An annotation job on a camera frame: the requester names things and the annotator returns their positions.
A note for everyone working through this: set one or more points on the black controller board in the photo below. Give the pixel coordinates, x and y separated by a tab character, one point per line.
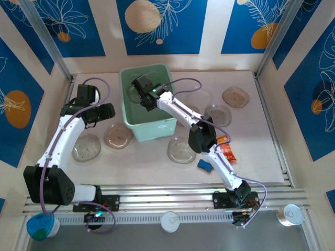
239	218
91	217

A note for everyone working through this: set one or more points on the clear glass plate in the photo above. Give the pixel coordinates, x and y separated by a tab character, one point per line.
179	154
202	96
87	150
133	95

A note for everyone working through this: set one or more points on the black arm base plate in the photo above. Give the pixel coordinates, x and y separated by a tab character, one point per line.
112	202
220	200

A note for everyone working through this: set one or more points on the silver pull-tab can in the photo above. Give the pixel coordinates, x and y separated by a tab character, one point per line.
289	215

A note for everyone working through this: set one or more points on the white round can lid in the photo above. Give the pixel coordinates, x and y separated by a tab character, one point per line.
170	221

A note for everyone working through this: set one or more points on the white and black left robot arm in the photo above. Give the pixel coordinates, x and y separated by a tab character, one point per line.
62	141

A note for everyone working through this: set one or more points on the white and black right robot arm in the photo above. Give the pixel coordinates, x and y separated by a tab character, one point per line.
225	170

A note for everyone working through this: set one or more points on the orange snack bag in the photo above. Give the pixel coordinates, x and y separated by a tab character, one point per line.
229	154

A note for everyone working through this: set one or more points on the aluminium front rail bed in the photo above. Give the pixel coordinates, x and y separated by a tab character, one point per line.
162	196

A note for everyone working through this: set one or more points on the green plastic bin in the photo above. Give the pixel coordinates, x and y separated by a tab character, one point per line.
154	130

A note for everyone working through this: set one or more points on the aluminium corner post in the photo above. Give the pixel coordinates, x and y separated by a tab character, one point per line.
48	39
277	39

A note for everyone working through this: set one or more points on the blue sponge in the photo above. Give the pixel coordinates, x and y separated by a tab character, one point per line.
204	165

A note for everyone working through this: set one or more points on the aluminium side rail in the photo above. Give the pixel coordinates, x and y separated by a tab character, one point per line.
70	86
265	104

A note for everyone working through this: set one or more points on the grey tinted glass plate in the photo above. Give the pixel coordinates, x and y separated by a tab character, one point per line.
221	115

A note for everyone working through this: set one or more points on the blue-lidded plastic container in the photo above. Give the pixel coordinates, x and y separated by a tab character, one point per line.
42	227

